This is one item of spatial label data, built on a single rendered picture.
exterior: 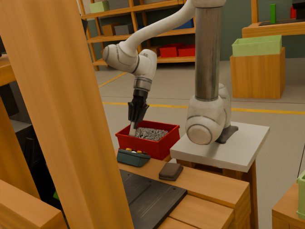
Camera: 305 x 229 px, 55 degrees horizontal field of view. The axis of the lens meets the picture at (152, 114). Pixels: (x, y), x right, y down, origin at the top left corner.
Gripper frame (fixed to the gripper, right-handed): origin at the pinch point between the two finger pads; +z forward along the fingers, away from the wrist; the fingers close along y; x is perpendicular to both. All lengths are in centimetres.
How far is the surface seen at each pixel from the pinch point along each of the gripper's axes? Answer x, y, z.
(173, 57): -398, 275, -187
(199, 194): 8, -47, 21
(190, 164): -25.5, -22.5, 12.0
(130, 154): 5.3, -6.3, 12.3
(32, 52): 93, -60, -4
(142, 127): -29.9, 18.4, -3.2
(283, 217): -11, -73, 22
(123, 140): -13.4, 16.9, 6.8
